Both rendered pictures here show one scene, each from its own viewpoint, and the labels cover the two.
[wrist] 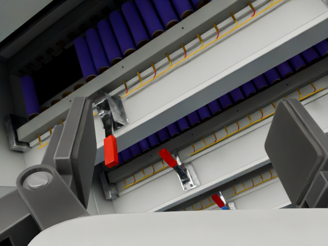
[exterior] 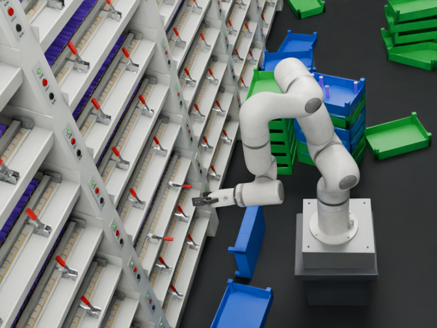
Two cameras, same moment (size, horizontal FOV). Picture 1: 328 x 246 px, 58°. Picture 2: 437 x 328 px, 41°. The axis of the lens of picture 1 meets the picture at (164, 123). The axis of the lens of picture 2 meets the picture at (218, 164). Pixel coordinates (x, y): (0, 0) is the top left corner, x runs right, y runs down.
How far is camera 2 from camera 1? 2.07 m
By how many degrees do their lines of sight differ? 62
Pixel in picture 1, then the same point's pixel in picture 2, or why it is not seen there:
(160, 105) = (163, 229)
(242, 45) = (168, 206)
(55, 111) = (139, 247)
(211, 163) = (168, 261)
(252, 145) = (174, 246)
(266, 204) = (185, 283)
